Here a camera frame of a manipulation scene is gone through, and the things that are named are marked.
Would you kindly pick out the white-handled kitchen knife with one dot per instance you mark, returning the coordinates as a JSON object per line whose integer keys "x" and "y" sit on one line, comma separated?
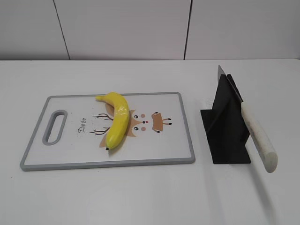
{"x": 262, "y": 142}

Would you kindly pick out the black knife stand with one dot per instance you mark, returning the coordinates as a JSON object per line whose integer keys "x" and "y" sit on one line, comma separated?
{"x": 225, "y": 128}

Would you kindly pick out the white deer cutting board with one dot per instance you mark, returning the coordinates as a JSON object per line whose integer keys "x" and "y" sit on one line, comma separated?
{"x": 71, "y": 130}

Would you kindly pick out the yellow plastic banana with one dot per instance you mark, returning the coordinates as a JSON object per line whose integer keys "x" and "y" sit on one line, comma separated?
{"x": 121, "y": 117}

